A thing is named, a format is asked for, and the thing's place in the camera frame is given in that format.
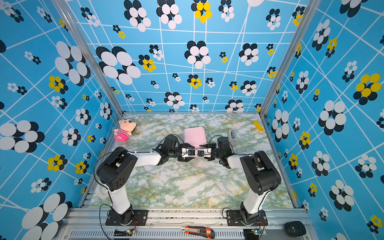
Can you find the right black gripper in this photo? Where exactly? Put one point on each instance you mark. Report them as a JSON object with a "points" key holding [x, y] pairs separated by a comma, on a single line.
{"points": [[209, 146]]}

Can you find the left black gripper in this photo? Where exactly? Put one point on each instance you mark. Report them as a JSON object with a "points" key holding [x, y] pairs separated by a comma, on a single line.
{"points": [[185, 145]]}

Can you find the purple wrapping paper sheet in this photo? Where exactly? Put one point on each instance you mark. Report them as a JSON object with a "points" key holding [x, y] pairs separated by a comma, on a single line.
{"points": [[195, 137]]}

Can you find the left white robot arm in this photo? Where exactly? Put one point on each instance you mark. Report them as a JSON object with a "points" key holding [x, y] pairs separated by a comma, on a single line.
{"points": [[114, 172]]}

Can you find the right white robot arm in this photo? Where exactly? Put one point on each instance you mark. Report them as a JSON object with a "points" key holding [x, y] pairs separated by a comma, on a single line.
{"points": [[261, 174]]}

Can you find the yellow tape piece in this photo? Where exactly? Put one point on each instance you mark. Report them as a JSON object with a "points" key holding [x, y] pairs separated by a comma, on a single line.
{"points": [[258, 126]]}

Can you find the pink plush doll toy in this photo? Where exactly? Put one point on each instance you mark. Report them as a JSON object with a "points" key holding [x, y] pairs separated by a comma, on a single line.
{"points": [[127, 126]]}

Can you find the red black utility knife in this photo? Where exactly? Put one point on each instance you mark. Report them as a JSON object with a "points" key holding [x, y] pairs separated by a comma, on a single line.
{"points": [[199, 231]]}

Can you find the black computer mouse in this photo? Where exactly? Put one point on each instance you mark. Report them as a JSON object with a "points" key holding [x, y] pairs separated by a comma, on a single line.
{"points": [[295, 229]]}

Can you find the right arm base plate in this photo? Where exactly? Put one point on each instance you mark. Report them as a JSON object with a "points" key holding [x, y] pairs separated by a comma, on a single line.
{"points": [[241, 218]]}

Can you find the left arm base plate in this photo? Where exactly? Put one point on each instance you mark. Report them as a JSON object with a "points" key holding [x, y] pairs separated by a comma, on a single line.
{"points": [[129, 218]]}

